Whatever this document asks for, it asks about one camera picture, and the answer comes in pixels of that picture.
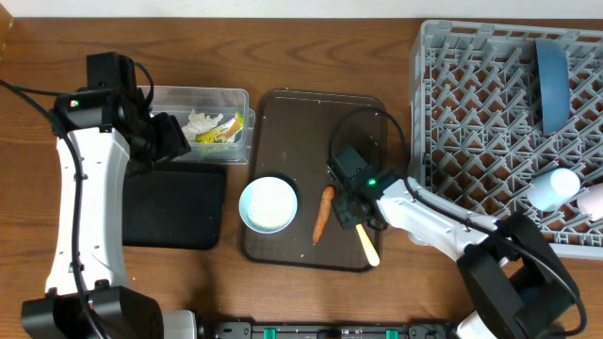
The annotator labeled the white tissue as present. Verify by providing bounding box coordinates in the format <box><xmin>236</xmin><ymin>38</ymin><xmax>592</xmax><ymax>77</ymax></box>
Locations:
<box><xmin>182</xmin><ymin>109</ymin><xmax>223</xmax><ymax>141</ymax></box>

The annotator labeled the cream plastic spoon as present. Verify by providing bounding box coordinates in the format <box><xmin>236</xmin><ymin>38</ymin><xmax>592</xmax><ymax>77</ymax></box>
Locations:
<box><xmin>355</xmin><ymin>224</ymin><xmax>381</xmax><ymax>266</ymax></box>

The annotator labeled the yellow snack wrapper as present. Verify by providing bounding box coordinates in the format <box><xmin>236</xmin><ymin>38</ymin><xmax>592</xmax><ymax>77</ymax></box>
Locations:
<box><xmin>195</xmin><ymin>111</ymin><xmax>244</xmax><ymax>144</ymax></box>

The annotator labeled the light blue bowl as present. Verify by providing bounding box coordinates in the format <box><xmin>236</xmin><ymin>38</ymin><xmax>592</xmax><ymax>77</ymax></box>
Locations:
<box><xmin>238</xmin><ymin>176</ymin><xmax>298</xmax><ymax>234</ymax></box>

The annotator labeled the light blue cup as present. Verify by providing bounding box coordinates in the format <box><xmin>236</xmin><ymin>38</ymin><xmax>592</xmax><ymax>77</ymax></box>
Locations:
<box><xmin>527</xmin><ymin>168</ymin><xmax>580</xmax><ymax>212</ymax></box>

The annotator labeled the pink white cup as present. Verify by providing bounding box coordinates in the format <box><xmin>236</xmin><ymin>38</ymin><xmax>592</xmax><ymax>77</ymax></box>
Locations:
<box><xmin>577</xmin><ymin>184</ymin><xmax>603</xmax><ymax>221</ymax></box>

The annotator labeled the dark blue plate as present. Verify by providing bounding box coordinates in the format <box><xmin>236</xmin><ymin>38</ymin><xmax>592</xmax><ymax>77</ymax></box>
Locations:
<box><xmin>535</xmin><ymin>39</ymin><xmax>570</xmax><ymax>136</ymax></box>

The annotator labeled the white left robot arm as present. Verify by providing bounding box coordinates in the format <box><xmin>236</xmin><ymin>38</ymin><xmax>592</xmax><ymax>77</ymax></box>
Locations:
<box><xmin>1</xmin><ymin>52</ymin><xmax>199</xmax><ymax>338</ymax></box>

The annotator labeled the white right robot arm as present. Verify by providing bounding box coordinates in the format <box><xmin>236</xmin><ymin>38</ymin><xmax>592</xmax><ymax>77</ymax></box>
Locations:
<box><xmin>327</xmin><ymin>146</ymin><xmax>588</xmax><ymax>338</ymax></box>

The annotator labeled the grey dishwasher rack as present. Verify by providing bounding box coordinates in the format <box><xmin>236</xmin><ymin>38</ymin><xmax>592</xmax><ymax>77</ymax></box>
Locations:
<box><xmin>409</xmin><ymin>20</ymin><xmax>602</xmax><ymax>260</ymax></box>

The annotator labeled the orange carrot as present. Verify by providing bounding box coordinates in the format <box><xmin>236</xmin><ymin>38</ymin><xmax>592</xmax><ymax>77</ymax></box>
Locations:
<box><xmin>312</xmin><ymin>186</ymin><xmax>335</xmax><ymax>245</ymax></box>

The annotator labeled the clear plastic bin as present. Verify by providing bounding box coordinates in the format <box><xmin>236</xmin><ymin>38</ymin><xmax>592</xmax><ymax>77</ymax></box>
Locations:
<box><xmin>151</xmin><ymin>86</ymin><xmax>255</xmax><ymax>165</ymax></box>

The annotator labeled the black plastic bin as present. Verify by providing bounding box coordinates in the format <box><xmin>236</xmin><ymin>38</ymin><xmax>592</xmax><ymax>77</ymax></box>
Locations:
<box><xmin>122</xmin><ymin>162</ymin><xmax>226</xmax><ymax>250</ymax></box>

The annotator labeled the dark brown serving tray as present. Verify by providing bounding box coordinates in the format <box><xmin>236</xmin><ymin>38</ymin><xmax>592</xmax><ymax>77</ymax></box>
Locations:
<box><xmin>238</xmin><ymin>90</ymin><xmax>388</xmax><ymax>272</ymax></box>

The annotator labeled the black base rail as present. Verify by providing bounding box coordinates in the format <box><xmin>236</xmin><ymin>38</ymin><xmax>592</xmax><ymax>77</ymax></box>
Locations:
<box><xmin>198</xmin><ymin>321</ymin><xmax>456</xmax><ymax>339</ymax></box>

